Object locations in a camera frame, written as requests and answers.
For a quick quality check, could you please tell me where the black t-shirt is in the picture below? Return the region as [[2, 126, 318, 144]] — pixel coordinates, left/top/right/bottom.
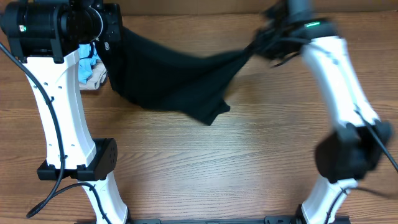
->
[[95, 28, 253, 125]]

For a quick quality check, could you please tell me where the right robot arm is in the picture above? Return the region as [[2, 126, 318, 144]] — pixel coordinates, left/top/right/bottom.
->
[[252, 0, 392, 223]]

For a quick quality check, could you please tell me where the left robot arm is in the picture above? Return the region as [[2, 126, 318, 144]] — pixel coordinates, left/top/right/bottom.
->
[[1, 1, 130, 223]]

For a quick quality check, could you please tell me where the light blue printed t-shirt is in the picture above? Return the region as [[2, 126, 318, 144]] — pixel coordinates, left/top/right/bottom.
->
[[78, 42, 100, 84]]

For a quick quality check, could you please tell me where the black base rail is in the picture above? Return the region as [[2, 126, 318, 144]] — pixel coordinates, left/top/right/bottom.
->
[[127, 216, 296, 224]]

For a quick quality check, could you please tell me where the beige folded garment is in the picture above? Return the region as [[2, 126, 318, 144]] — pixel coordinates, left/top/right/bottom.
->
[[78, 60, 108, 90]]

